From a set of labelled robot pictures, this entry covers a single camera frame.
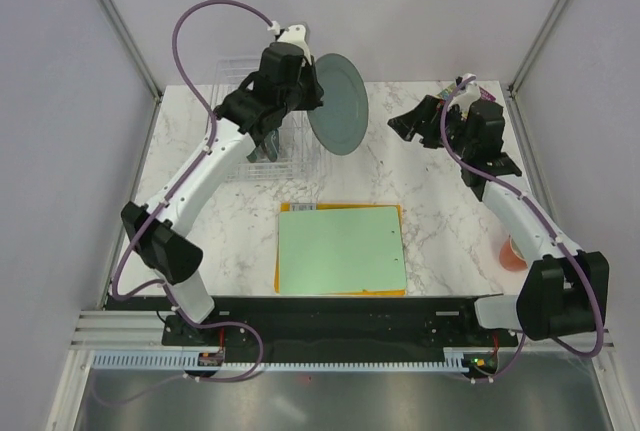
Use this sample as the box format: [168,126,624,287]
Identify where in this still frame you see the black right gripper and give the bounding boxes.
[388,94,475,158]

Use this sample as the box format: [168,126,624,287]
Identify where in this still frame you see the grey-green plate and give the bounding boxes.
[307,53,369,156]

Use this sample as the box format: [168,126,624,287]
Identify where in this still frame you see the right aluminium frame post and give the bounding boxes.
[506,0,571,99]

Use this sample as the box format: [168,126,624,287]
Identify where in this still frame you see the purple cable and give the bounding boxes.
[439,75,606,385]
[109,0,281,405]

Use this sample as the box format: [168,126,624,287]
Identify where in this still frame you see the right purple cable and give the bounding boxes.
[439,75,606,385]

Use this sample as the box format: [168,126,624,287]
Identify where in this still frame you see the orange plastic cup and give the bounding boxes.
[498,236,527,272]

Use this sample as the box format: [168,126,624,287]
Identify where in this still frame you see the white cable duct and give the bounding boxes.
[91,348,497,373]

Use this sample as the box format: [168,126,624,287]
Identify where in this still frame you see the red and teal plate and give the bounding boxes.
[247,146,266,163]

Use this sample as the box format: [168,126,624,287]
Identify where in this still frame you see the aluminium front rail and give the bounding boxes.
[69,308,616,350]

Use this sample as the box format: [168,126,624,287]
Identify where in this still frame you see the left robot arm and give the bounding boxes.
[121,39,323,344]

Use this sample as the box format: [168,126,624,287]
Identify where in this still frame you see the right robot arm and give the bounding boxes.
[387,96,609,345]

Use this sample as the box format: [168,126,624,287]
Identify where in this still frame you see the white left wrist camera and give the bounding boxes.
[267,21,312,61]

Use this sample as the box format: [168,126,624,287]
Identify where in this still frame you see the orange folder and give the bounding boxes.
[273,201,407,297]

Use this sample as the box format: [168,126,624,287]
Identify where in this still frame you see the white wire dish rack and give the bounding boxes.
[210,56,321,182]

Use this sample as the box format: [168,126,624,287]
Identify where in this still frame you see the light green cutting board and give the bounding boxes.
[277,205,407,296]

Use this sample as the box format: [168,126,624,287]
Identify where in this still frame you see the aluminium frame post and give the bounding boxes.
[506,0,571,99]
[96,0,163,104]

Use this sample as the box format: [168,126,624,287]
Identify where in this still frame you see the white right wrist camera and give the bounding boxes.
[450,73,481,118]

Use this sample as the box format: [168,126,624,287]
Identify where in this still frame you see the left aluminium frame post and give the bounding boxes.
[96,0,163,104]

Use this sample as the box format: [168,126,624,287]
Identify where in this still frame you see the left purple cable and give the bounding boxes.
[109,0,281,405]

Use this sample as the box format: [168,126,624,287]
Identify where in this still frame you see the dark teal flowered plate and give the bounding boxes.
[263,130,280,162]

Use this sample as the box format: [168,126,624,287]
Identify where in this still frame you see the purple book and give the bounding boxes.
[437,82,496,104]

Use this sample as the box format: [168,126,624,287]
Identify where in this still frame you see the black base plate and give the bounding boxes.
[104,293,584,365]

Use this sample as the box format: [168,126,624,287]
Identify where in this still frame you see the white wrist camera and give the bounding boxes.
[267,21,312,61]
[450,73,481,118]

